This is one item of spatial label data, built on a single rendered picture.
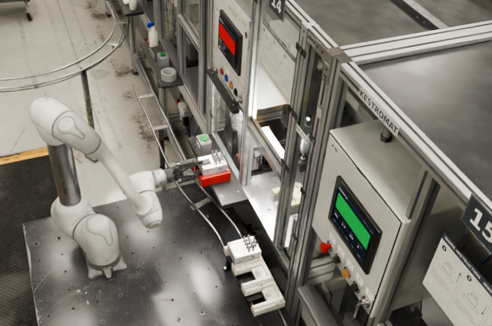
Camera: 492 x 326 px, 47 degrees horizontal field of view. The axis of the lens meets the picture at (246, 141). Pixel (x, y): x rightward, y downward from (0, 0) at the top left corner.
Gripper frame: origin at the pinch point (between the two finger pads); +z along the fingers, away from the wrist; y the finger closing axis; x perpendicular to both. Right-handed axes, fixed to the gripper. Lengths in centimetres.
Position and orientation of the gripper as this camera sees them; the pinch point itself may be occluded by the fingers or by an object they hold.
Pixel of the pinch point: (203, 166)
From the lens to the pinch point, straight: 286.5
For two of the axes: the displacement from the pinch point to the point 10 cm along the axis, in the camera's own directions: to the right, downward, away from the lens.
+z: 9.3, -2.4, 2.9
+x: -3.8, -6.2, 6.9
